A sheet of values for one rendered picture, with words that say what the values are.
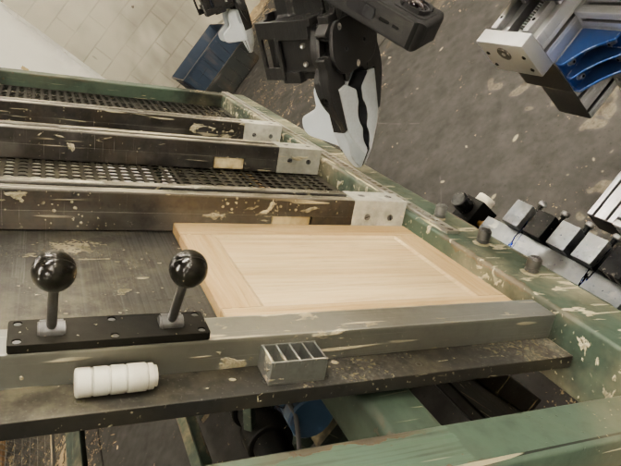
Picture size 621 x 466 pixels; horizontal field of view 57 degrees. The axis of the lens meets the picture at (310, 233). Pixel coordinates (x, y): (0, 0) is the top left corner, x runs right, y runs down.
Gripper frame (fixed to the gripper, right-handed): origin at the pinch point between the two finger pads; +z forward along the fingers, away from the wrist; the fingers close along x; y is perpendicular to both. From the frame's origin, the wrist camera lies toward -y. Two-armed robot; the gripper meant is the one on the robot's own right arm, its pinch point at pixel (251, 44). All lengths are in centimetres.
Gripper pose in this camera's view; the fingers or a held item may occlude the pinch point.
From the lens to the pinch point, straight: 124.5
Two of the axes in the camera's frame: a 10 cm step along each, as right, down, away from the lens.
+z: 3.2, 8.1, 5.0
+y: -8.6, 4.7, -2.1
